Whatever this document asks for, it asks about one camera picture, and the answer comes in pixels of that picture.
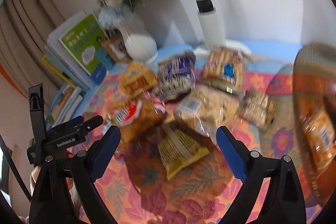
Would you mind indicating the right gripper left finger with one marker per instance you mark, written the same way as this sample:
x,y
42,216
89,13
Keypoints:
x,y
51,201

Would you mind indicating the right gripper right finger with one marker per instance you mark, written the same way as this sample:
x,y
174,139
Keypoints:
x,y
284,201

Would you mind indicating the red striped bread bag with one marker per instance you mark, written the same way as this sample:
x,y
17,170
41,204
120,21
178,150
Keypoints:
x,y
135,117

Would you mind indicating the yellow wafer cracker pack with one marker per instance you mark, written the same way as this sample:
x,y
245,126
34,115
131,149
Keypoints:
x,y
137,78

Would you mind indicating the yellow chip packet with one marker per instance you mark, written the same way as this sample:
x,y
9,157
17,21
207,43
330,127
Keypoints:
x,y
178,151

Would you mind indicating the clear cookie bag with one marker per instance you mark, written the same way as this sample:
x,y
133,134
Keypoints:
x,y
205,109

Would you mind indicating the purple seaweed snack bag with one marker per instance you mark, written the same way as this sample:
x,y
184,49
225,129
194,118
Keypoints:
x,y
175,77

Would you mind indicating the cartoon biscuit stick pack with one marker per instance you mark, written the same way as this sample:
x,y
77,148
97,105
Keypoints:
x,y
224,69

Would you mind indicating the red label bread bag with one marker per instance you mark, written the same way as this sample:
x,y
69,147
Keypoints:
x,y
319,136

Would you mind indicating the green white snack packet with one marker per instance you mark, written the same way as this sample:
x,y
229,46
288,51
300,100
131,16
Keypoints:
x,y
257,108

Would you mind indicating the person's left hand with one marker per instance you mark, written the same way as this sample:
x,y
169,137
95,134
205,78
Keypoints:
x,y
34,177

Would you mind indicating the flat stacked books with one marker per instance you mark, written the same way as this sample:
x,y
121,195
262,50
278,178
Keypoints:
x,y
64,105

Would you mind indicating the floral woven table mat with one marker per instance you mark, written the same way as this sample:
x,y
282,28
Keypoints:
x,y
135,188

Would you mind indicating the upright book row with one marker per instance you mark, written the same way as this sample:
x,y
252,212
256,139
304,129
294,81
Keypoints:
x,y
59,56

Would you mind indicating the green English grammar book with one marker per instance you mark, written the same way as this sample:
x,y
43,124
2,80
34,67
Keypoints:
x,y
83,40

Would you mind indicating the wooden pen holder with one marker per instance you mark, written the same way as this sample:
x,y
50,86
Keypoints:
x,y
115,47

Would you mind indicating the amber ribbed glass plate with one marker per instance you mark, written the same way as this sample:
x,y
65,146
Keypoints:
x,y
314,83

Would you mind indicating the beige curtain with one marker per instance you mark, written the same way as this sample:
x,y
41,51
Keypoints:
x,y
25,28

